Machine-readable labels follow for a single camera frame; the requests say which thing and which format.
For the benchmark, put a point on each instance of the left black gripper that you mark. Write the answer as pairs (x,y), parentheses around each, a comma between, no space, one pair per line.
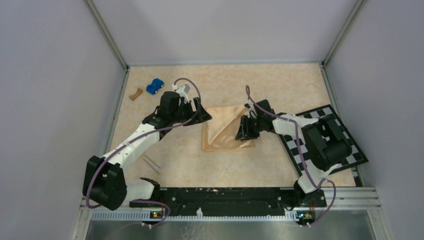
(203,115)

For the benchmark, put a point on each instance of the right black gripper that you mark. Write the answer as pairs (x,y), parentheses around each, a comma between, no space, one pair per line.
(244,132)

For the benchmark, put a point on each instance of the orange cloth napkin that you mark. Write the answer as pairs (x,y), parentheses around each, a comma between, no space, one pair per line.
(219,133)

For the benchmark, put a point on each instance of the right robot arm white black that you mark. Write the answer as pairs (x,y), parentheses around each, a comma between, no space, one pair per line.
(320,144)

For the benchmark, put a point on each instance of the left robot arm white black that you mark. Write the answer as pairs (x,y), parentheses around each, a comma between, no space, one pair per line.
(104,179)

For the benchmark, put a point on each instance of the blue toy car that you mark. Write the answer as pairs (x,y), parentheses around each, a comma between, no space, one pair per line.
(154,86)

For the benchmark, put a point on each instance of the small brown wooden piece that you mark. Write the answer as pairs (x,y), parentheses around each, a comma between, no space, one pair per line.
(135,95)

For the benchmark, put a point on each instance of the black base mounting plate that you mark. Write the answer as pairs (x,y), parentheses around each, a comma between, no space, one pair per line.
(232,201)

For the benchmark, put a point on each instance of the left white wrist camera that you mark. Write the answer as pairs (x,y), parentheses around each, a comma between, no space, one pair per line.
(183,91)

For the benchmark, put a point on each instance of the aluminium front rail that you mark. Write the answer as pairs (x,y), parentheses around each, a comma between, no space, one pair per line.
(339,199)

